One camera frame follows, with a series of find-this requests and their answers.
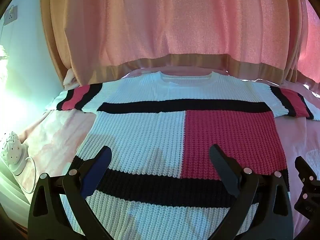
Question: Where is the wall socket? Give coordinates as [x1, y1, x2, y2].
[4, 4, 19, 26]

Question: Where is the pink curtain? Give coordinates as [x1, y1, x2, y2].
[40, 0, 320, 87]

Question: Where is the pink bed sheet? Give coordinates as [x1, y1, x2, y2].
[15, 66, 320, 234]

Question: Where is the white lamp cable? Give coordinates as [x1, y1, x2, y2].
[23, 156, 38, 194]

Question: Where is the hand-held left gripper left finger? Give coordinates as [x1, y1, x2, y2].
[28, 145, 113, 240]

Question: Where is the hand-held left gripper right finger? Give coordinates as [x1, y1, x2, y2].
[209, 144, 293, 240]

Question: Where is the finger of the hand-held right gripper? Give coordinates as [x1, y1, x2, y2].
[294, 156, 320, 222]

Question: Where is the white dotted lamp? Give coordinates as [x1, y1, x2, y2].
[0, 131, 30, 177]

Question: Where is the white red black knit sweater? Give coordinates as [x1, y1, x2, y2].
[46, 71, 320, 240]

